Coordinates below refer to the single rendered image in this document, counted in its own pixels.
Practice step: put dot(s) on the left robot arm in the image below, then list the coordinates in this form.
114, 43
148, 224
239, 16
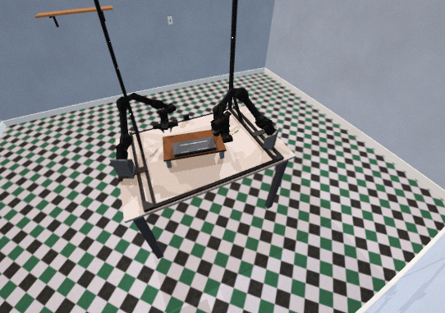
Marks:
222, 119

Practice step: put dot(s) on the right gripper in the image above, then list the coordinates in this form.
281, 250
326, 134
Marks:
157, 125

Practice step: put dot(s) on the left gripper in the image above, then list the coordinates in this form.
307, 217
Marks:
226, 137

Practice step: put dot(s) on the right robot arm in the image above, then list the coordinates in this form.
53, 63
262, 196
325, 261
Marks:
122, 104

